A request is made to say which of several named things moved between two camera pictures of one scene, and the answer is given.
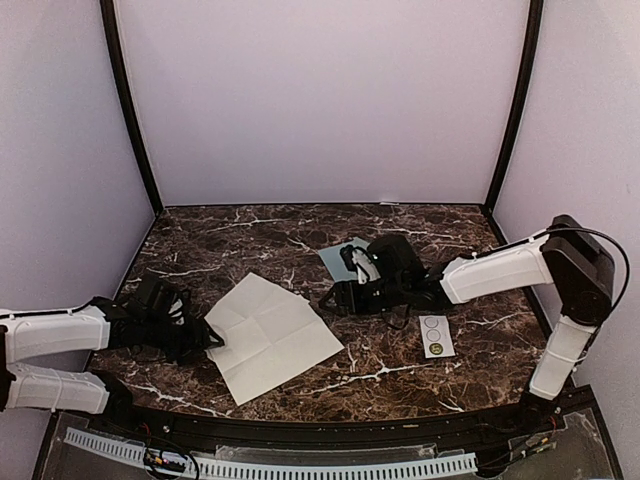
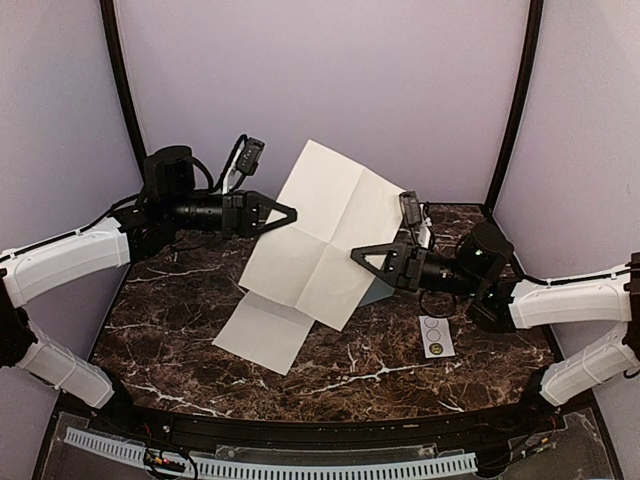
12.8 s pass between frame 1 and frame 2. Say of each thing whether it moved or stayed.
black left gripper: moved
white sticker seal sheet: stayed
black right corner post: stayed
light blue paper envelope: moved
